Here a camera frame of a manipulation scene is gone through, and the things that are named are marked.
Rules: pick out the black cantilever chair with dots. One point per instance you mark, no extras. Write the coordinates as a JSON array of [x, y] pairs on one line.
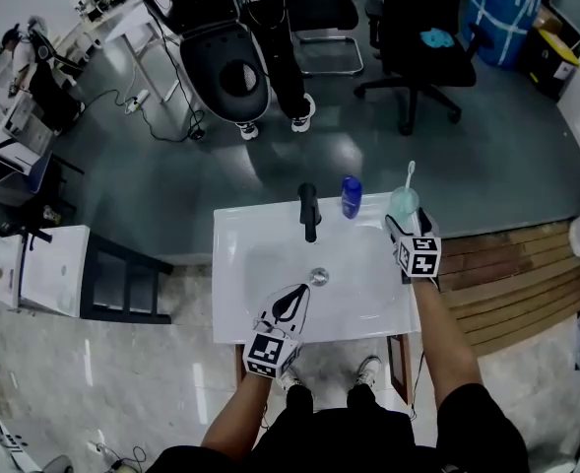
[[321, 13]]

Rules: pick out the person's black clothes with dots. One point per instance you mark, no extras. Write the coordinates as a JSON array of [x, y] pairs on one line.
[[348, 441]]

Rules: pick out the white power strip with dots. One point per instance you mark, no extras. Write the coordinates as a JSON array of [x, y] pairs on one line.
[[137, 100]]

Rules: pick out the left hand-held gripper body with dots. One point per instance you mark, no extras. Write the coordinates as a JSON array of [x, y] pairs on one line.
[[270, 353]]

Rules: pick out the person's white shoe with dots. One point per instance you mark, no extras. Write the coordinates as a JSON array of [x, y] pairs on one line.
[[289, 380], [368, 370]]

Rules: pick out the green cup with toothbrush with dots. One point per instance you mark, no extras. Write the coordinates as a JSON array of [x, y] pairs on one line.
[[404, 205]]

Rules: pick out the small black faucet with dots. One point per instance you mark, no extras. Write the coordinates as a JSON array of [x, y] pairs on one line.
[[36, 237]]

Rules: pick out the person's left white shoe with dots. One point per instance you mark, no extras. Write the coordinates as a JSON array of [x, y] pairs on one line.
[[289, 380]]

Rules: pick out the grey chair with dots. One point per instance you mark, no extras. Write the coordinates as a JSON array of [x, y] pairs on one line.
[[19, 185]]

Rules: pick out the black mesh office chair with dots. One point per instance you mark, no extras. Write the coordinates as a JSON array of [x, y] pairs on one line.
[[417, 62]]

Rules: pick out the wooden vanity cabinet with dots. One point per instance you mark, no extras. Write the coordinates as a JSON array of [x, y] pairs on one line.
[[398, 362]]

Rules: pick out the wooden plank platform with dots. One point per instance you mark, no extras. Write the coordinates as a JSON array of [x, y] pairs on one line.
[[516, 274]]

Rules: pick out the person's right forearm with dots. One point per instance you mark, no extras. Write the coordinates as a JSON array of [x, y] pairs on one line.
[[442, 343]]

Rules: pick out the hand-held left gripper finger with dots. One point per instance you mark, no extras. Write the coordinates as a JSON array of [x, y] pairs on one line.
[[269, 313], [299, 320]]

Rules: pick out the teal cloth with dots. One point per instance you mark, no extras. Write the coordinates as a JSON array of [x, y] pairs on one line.
[[437, 38]]

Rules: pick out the white sink basin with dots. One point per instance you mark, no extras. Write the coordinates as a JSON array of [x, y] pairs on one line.
[[250, 284]]

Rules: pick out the white sink on dark stand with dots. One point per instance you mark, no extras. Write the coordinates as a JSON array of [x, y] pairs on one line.
[[58, 269]]

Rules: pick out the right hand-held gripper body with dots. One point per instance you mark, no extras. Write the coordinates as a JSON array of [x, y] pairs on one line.
[[420, 259]]

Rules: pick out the blue bag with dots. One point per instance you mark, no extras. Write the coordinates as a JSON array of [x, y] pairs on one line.
[[503, 18]]

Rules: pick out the person's right white shoe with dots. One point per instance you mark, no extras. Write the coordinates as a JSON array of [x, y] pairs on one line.
[[368, 370]]

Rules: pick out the black printer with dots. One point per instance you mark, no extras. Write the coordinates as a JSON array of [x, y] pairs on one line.
[[4, 148]]

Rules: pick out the person's left forearm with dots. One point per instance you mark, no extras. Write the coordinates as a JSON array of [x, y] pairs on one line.
[[235, 417]]

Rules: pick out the white table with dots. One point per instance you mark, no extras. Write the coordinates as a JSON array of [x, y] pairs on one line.
[[127, 22]]

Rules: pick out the black oval shell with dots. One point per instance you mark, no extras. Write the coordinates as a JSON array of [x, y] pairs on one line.
[[206, 62]]

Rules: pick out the cardboard box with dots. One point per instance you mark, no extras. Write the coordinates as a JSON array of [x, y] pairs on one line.
[[549, 18]]

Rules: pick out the yellow and black box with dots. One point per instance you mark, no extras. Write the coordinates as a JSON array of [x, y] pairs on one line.
[[550, 67]]

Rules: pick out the blue bottle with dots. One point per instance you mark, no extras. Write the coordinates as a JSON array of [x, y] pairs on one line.
[[351, 200]]

